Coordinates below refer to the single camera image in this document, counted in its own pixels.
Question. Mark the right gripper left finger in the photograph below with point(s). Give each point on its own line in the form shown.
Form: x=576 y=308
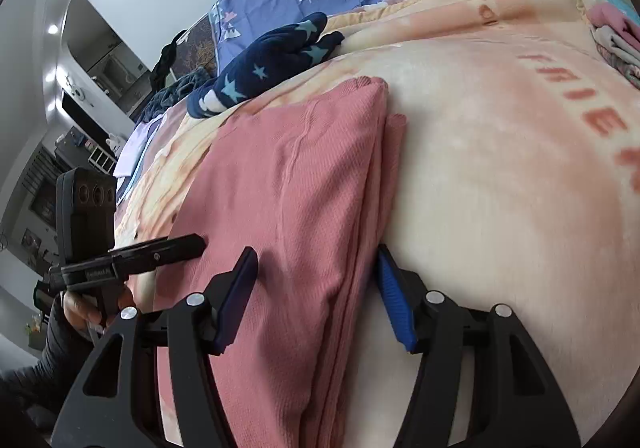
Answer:
x=115 y=400

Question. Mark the cream pig-print blanket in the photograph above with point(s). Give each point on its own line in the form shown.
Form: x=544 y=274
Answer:
x=517 y=183

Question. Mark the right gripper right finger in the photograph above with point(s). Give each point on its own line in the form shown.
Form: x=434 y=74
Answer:
x=515 y=402

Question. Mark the black garment on headboard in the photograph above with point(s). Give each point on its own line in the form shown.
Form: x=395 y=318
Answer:
x=162 y=68

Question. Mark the lilac garment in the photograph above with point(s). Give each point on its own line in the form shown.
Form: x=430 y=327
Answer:
x=132 y=150

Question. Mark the pink knit shirt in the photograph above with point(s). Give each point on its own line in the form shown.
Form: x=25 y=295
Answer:
x=309 y=187

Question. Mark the navy star plush blanket roll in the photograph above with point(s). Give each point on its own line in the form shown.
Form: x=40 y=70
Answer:
x=276 y=56

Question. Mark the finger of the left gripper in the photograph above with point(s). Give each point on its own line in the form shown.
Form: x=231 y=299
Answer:
x=146 y=256

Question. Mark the left hand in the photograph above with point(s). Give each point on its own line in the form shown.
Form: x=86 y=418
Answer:
x=75 y=311

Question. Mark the stack of folded clothes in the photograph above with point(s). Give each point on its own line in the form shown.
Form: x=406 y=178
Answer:
x=617 y=39

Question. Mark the dark patterned pillow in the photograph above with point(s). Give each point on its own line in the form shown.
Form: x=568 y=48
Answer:
x=196 y=48

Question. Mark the dark teal fleece blanket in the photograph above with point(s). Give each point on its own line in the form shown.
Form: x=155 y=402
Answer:
x=166 y=98

